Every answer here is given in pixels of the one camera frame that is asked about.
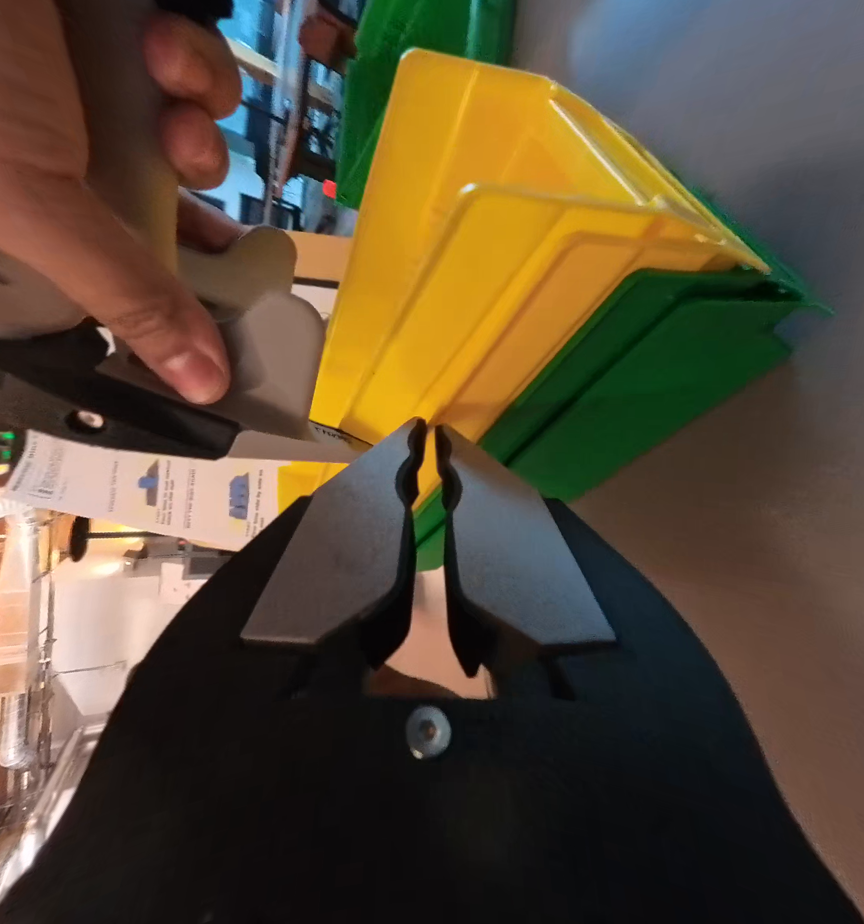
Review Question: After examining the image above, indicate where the yellow plastic bin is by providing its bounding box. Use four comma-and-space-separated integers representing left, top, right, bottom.
279, 47, 774, 535

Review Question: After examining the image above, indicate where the green plastic bin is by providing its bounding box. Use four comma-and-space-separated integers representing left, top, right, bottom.
334, 0, 517, 210
412, 184, 835, 573

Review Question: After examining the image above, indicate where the black knob with threaded rod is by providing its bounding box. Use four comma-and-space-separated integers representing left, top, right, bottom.
70, 516, 153, 564

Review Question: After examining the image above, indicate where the person's right hand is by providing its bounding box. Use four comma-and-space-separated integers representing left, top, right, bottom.
0, 0, 245, 404

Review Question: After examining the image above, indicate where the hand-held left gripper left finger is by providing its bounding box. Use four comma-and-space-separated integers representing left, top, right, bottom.
241, 417, 429, 670

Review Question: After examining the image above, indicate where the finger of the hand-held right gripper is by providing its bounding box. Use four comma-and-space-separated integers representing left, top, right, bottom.
226, 426, 367, 464

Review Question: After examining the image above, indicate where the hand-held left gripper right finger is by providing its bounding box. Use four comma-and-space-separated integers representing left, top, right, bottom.
434, 424, 618, 680

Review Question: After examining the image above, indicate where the silver flexible duct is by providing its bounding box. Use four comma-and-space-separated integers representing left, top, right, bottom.
0, 671, 47, 770

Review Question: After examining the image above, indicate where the white printed bin label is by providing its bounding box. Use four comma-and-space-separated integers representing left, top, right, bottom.
5, 429, 283, 544

